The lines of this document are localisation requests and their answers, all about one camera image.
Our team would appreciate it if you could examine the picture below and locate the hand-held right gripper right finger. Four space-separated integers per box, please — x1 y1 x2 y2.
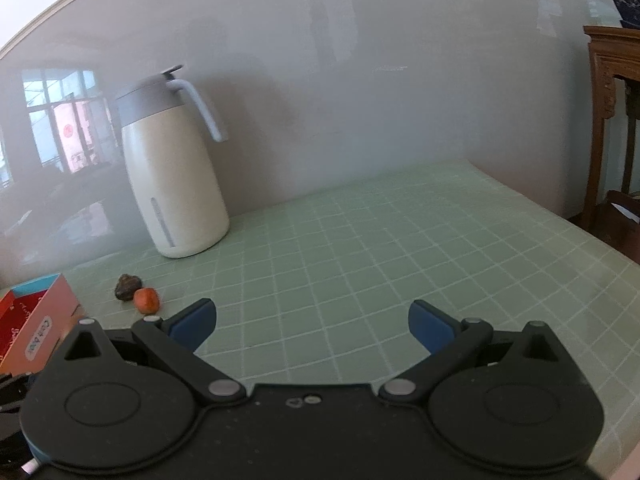
378 299 576 407

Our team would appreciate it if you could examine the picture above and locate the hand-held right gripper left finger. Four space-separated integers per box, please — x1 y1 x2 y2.
54 298 247 407

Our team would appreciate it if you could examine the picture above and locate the small orange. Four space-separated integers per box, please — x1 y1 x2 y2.
133 287 161 314

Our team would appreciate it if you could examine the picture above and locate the red and orange cardboard box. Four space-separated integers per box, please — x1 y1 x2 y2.
0 273 86 376

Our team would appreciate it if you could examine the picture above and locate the dark brown wrinkled fruit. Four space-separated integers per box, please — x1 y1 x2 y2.
114 273 143 301

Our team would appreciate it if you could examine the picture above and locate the green grid table cover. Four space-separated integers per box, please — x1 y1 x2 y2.
0 159 640 480

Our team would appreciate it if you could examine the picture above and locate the white thermos jug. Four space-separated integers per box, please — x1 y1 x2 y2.
114 64 231 259

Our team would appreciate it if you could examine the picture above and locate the carved wooden cabinet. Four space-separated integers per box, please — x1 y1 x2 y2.
580 25 640 263

